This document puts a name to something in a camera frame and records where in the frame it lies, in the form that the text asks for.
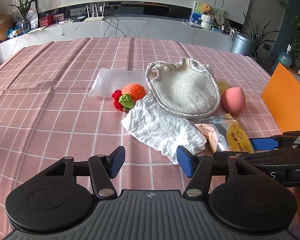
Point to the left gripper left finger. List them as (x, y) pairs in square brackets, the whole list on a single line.
[(64, 194)]

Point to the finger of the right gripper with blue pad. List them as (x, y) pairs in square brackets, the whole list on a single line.
[(271, 143)]

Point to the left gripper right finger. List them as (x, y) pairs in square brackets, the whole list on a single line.
[(238, 194)]

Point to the yellow snack packet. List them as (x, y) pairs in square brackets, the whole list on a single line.
[(224, 133)]

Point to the pink makeup sponge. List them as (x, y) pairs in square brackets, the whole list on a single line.
[(233, 100)]

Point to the cream drawstring pouch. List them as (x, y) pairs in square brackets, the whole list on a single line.
[(186, 89)]

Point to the white cloth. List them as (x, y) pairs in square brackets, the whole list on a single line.
[(151, 125)]

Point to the orange crochet strawberry toy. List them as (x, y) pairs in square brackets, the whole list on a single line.
[(125, 99)]

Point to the orange storage box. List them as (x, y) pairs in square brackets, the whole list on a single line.
[(282, 97)]

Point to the blue water bottle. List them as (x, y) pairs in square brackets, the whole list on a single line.
[(284, 57)]

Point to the pink checkered tablecloth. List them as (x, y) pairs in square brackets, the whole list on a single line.
[(46, 112)]

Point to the grey metal trash bin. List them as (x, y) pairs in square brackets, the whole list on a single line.
[(242, 44)]

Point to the potted leafy floor plant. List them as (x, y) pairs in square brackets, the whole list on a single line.
[(258, 35)]

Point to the white mesh towel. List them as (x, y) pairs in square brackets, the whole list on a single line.
[(109, 80)]

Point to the teddy bear figurine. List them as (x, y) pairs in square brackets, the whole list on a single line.
[(207, 17)]

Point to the green plant in glass vase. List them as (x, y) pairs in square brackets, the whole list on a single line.
[(24, 7)]

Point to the red box on cabinet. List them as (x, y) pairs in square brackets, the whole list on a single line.
[(46, 21)]

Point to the white marble tv cabinet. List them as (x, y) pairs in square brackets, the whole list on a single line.
[(120, 26)]

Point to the white wifi router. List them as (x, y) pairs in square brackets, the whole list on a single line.
[(94, 13)]

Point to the gold round vase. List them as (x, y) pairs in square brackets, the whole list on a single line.
[(6, 23)]

